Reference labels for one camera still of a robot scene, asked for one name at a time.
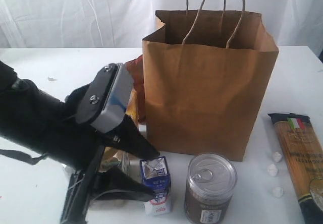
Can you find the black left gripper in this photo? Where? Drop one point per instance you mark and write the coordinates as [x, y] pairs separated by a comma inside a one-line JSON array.
[[81, 147]]

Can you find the spaghetti packet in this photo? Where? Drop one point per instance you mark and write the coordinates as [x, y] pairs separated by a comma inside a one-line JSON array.
[[303, 155]]

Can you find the clear jar gold lid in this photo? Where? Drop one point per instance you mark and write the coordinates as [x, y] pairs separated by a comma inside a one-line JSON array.
[[112, 157]]

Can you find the brown paper bag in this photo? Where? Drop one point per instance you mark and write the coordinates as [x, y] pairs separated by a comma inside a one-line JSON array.
[[205, 75]]

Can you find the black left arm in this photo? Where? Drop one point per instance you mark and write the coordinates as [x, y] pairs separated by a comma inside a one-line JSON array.
[[22, 120]]

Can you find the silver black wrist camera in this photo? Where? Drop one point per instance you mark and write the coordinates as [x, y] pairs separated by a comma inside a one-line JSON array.
[[104, 104]]

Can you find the yellow grain bottle white cap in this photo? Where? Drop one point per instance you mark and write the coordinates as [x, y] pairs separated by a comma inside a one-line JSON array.
[[132, 110]]

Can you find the blue white milk carton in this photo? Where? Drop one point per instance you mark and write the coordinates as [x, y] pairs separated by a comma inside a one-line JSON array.
[[156, 175]]

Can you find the brown coffee pouch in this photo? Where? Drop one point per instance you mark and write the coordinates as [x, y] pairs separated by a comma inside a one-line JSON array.
[[135, 68]]

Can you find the brown can silver lid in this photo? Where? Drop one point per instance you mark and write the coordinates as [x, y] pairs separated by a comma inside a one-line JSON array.
[[210, 184]]

